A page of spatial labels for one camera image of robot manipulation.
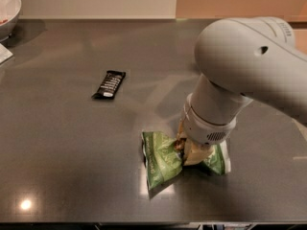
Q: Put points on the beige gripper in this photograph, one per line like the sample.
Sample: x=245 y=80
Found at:
x=201 y=127

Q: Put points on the green jalapeno chip bag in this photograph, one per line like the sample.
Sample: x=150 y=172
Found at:
x=163 y=161

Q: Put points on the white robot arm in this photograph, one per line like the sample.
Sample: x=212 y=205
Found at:
x=241 y=60

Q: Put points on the black rxbar chocolate bar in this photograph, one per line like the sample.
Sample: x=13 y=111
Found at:
x=109 y=86

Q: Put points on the white paper sheet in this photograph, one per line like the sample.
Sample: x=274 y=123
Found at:
x=5 y=54

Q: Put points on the white bowl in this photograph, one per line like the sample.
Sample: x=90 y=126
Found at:
x=9 y=13

